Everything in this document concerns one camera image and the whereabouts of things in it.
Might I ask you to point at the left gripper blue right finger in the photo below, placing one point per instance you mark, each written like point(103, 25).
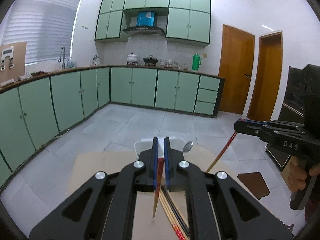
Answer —
point(217, 206)

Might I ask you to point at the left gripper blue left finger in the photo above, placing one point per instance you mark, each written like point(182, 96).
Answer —
point(104, 206)

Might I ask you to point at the black chopstick silver band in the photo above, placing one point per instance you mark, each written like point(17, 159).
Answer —
point(183, 222)

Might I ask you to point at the plain wooden chopstick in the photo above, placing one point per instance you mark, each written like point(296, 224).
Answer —
point(172, 221)

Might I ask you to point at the red patterned chopstick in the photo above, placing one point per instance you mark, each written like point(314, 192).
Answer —
point(186, 238)
point(222, 152)
point(159, 175)

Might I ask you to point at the metal spoon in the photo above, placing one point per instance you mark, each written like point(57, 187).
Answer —
point(187, 147)

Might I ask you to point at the green lower kitchen cabinets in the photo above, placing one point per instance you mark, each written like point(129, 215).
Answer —
point(35, 111)

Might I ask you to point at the green kitchen cabinets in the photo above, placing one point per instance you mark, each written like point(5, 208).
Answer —
point(180, 21)
point(35, 111)

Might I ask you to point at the green upper kitchen cabinets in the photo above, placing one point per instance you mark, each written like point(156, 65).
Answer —
point(180, 21)

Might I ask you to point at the person's right hand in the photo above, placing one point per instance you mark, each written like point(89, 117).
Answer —
point(297, 176)

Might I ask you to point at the black appliance on right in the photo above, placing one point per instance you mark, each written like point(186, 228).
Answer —
point(292, 110)

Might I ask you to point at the brown wooden stool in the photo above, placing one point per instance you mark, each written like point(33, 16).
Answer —
point(256, 184)

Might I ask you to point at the beige table mat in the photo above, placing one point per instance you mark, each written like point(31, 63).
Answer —
point(87, 165)

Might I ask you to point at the white twin utensil holder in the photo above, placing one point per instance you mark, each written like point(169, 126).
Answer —
point(146, 144)

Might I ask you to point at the brown wooden door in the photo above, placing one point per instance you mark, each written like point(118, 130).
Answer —
point(267, 81)
point(236, 65)

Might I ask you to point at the green thermos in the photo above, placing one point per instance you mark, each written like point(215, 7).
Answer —
point(196, 62)

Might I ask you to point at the glass jars on counter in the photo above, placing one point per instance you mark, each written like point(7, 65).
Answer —
point(172, 64)

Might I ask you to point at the chrome faucet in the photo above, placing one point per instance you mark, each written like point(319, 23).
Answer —
point(62, 57)

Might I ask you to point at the white pot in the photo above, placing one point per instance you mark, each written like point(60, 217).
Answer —
point(132, 59)

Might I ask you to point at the black wok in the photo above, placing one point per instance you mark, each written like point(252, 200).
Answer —
point(150, 61)

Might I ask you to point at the cardboard box with label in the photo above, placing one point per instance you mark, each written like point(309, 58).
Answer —
point(12, 62)

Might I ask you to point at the range hood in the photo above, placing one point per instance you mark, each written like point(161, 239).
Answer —
point(144, 30)

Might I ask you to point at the blue box above hood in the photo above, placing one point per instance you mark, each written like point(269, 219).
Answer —
point(146, 18)

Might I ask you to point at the window blind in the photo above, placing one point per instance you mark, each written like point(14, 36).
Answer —
point(45, 25)

